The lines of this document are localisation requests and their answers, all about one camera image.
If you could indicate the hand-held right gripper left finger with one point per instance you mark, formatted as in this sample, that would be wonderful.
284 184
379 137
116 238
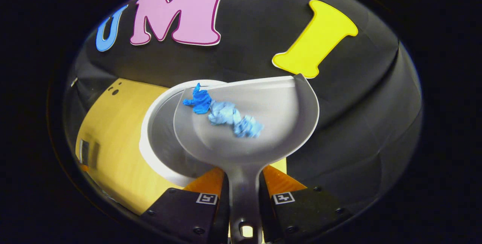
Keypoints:
180 214

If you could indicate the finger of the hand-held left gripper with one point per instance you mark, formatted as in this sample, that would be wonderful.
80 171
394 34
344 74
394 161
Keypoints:
84 167

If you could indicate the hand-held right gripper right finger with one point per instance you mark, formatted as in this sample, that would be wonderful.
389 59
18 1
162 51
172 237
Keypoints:
301 214

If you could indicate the white ribbed garbage bin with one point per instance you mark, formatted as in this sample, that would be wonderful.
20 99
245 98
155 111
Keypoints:
162 142

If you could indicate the grey plastic dustpan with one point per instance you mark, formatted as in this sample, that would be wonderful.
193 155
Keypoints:
278 123

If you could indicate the light blue paper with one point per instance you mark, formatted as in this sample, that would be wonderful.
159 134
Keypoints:
226 114

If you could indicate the small metal clip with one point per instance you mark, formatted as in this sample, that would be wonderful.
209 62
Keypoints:
74 82

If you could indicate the black backdrop cloth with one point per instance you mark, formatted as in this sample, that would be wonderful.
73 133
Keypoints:
357 104

